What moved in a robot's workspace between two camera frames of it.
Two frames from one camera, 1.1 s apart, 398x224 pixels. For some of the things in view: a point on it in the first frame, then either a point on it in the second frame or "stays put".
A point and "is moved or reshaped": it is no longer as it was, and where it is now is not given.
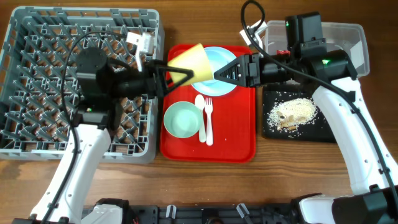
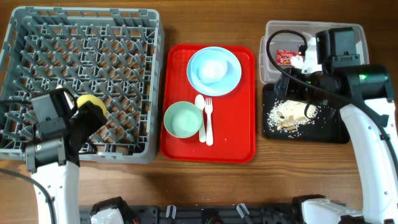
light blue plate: x=217 y=57 stays put
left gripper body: x=130 y=83 to x=87 y=121
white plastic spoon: x=200 y=102 stays put
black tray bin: x=319 y=131 stays put
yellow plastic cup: x=195 y=60 is moved or reshaped
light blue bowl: x=218 y=58 to x=209 y=66
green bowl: x=182 y=119 stays put
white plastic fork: x=208 y=107 stays put
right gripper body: x=271 y=72 to x=297 y=90
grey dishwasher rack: x=39 y=55 stays put
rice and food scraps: x=290 y=114 stays put
